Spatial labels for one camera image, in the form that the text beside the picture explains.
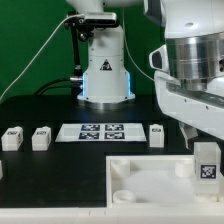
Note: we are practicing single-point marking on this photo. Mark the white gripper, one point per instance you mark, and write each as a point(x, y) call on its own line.
point(194, 110)

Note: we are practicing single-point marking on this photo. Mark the white square tabletop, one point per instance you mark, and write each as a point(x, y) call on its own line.
point(138, 181)

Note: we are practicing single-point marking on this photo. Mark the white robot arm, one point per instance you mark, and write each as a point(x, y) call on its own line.
point(189, 67)

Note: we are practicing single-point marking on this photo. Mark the white marker sheet with tags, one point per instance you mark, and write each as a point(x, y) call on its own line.
point(101, 132)

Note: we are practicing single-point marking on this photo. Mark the white part at left edge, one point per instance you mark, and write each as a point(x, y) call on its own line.
point(1, 170)

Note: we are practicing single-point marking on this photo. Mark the black camera on stand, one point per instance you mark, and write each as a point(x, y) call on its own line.
point(100, 81)

